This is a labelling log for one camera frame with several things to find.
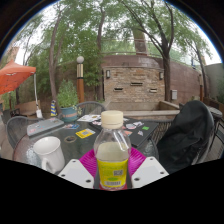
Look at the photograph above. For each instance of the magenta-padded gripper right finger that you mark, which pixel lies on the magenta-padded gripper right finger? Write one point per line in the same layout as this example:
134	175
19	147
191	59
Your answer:
148	171

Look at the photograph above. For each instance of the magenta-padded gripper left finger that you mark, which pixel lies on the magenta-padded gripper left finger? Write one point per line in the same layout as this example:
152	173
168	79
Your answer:
76	173

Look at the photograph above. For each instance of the clear bottle with yellow label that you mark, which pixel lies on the clear bottle with yellow label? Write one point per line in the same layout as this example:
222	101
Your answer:
112	160

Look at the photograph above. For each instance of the white ceramic mug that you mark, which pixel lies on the white ceramic mug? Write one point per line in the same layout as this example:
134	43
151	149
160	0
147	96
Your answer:
50	151

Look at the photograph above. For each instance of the black laptop with stickers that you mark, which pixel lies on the black laptop with stickers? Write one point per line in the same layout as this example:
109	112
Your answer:
143	131

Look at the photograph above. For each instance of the yellow card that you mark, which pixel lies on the yellow card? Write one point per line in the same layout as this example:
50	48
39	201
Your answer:
85	133

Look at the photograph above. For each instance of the blue and pink sticker sheet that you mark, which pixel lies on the blue and pink sticker sheet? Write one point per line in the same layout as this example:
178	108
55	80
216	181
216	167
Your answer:
71	126

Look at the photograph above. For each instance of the green plant in blue pot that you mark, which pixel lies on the green plant in blue pot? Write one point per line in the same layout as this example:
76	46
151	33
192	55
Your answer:
68	111

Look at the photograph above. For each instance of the blue yellow striped cone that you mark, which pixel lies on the blue yellow striped cone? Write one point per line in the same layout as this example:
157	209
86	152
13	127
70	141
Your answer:
53	110

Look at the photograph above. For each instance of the wooden bench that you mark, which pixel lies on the wooden bench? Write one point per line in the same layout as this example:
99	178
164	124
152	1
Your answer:
28	108

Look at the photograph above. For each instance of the black metal chair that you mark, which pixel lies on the black metal chair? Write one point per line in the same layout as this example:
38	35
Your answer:
220	133

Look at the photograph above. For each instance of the round dark patio table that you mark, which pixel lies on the round dark patio table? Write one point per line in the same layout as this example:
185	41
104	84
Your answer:
216	111

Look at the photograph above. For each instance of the leaning brown tree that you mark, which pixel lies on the leaning brown tree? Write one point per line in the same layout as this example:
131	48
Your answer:
53	83

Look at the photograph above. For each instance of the dark forked tree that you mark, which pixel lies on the dark forked tree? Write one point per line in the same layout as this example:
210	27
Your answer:
166	80

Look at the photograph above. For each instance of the orange patio umbrella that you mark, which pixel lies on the orange patio umbrella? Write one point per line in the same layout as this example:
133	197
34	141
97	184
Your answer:
15	75

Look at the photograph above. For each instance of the grey wall box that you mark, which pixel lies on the grey wall box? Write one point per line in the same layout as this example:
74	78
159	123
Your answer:
174	94

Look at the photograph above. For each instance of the brown globe lamp post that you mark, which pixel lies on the brown globe lamp post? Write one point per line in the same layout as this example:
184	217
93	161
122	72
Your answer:
80	88

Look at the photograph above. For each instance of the slim orange lamp post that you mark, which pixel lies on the slim orange lamp post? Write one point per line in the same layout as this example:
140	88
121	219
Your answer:
201	91

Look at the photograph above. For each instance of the black wall lamp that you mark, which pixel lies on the black wall lamp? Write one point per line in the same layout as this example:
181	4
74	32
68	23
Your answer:
161	75
108	74

